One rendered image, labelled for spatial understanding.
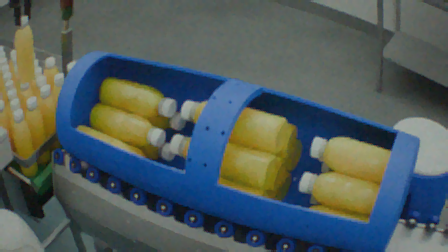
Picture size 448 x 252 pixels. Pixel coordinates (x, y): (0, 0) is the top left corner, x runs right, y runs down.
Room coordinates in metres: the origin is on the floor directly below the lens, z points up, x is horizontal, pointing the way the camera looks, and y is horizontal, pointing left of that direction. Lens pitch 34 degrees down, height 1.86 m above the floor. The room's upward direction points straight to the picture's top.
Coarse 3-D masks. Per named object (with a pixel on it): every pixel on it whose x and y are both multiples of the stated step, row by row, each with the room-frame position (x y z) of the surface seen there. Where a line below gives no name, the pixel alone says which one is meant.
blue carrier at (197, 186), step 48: (96, 96) 1.31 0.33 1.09; (192, 96) 1.26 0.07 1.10; (240, 96) 1.04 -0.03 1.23; (288, 96) 1.07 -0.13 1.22; (96, 144) 1.06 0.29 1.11; (192, 144) 0.97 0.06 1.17; (384, 144) 1.02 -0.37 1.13; (192, 192) 0.94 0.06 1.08; (240, 192) 0.90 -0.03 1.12; (288, 192) 1.07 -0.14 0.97; (384, 192) 0.78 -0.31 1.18; (336, 240) 0.80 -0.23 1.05; (384, 240) 0.73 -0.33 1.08
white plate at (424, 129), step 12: (408, 120) 1.26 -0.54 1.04; (420, 120) 1.26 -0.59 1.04; (408, 132) 1.20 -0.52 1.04; (420, 132) 1.20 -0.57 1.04; (432, 132) 1.20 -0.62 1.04; (444, 132) 1.20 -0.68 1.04; (420, 144) 1.14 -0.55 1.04; (432, 144) 1.14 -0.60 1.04; (444, 144) 1.13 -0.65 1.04; (420, 156) 1.08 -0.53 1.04; (432, 156) 1.08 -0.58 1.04; (444, 156) 1.07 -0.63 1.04; (420, 168) 1.03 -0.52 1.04; (432, 168) 1.03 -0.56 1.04; (444, 168) 1.02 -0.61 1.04
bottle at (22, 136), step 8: (24, 120) 1.21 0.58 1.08; (16, 128) 1.18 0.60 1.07; (24, 128) 1.19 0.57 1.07; (16, 136) 1.17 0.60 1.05; (24, 136) 1.18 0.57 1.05; (16, 144) 1.18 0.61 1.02; (24, 144) 1.18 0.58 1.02; (32, 144) 1.21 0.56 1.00; (24, 152) 1.17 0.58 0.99; (32, 152) 1.19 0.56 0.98; (24, 168) 1.17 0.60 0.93; (32, 168) 1.18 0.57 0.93
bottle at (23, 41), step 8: (16, 32) 1.32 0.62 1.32; (24, 32) 1.31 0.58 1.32; (16, 40) 1.31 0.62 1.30; (24, 40) 1.30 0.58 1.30; (32, 40) 1.34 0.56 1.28; (16, 48) 1.30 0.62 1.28; (24, 48) 1.30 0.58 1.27; (32, 48) 1.33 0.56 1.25; (16, 56) 1.31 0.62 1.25; (24, 56) 1.30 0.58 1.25; (32, 56) 1.33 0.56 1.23; (16, 64) 1.31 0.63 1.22; (24, 64) 1.30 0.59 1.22; (32, 64) 1.32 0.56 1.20; (24, 72) 1.30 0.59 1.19; (32, 72) 1.32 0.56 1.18; (24, 80) 1.30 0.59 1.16
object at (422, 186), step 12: (420, 180) 1.01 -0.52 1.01; (432, 180) 1.00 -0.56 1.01; (444, 180) 1.01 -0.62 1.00; (408, 192) 1.03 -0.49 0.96; (420, 192) 1.01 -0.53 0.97; (432, 192) 1.00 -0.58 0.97; (444, 192) 1.02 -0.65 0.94; (408, 204) 1.27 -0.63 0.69; (420, 204) 1.00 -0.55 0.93; (432, 204) 1.00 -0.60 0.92; (420, 216) 1.00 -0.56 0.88
